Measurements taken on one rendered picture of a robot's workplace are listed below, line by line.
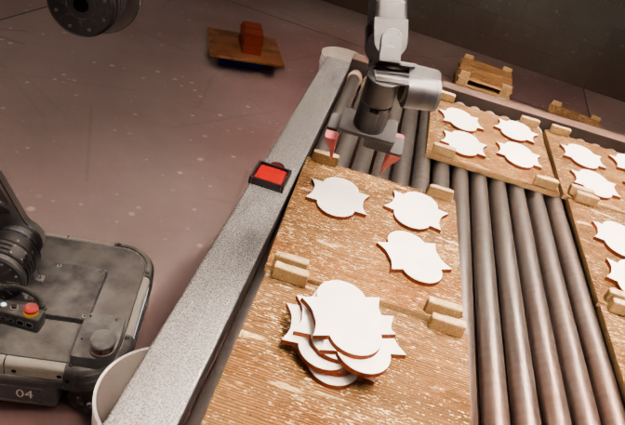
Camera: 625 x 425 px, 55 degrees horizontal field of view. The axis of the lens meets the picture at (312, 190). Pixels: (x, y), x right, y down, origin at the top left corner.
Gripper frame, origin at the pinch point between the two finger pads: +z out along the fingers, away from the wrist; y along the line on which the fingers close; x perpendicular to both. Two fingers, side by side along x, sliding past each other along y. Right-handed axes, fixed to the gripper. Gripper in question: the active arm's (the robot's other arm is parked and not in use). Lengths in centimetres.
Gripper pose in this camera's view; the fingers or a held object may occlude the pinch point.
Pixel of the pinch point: (356, 161)
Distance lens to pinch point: 113.1
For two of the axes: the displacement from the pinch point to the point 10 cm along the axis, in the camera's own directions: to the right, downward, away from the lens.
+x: 2.0, -6.7, 7.1
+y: 9.6, 2.7, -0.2
